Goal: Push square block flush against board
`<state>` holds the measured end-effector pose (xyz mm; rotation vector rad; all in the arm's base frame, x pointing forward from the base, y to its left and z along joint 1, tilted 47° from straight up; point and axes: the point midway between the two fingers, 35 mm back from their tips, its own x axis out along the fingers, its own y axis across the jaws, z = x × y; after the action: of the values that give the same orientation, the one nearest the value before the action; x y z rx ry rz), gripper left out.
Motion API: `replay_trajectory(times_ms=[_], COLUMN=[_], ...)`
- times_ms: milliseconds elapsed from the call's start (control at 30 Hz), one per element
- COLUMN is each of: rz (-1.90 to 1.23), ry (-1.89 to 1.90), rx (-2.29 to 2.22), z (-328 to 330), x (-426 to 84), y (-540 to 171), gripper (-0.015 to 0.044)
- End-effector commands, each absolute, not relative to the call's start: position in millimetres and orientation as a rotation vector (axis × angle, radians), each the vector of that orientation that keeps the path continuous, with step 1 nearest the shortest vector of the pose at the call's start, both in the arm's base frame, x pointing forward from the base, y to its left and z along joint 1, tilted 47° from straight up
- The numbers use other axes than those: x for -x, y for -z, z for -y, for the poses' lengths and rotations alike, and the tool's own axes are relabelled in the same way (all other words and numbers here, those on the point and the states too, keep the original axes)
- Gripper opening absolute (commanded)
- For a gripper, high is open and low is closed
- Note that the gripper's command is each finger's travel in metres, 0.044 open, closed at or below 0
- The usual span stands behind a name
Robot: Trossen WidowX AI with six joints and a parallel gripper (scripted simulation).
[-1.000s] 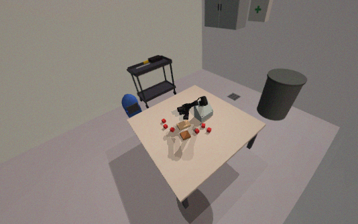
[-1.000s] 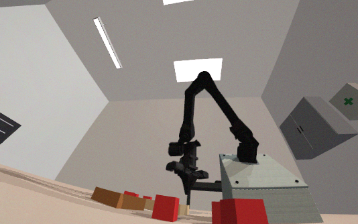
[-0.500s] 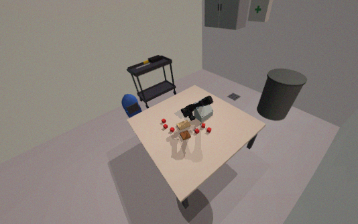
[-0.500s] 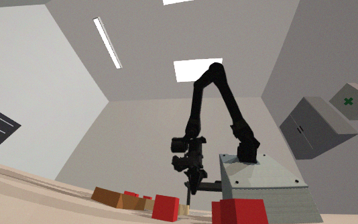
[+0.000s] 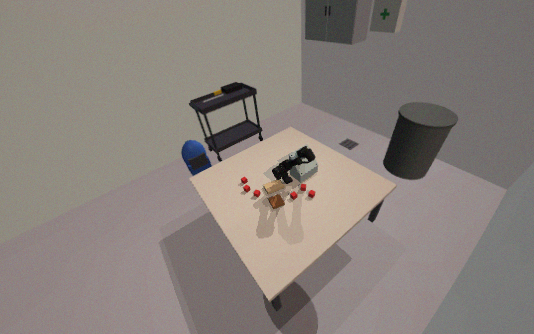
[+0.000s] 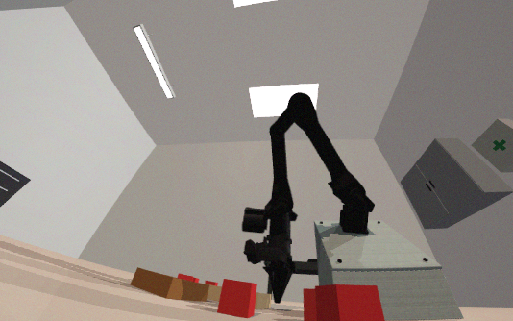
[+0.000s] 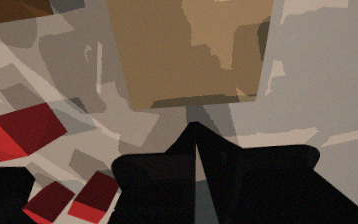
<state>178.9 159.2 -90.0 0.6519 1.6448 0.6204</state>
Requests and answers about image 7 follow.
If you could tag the red block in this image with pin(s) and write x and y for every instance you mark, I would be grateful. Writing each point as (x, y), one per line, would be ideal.
(27, 130)
(48, 204)
(95, 198)

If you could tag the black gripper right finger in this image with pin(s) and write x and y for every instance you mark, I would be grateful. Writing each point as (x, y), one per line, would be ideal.
(225, 163)

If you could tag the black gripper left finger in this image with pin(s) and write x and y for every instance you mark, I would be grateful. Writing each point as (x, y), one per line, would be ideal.
(177, 166)

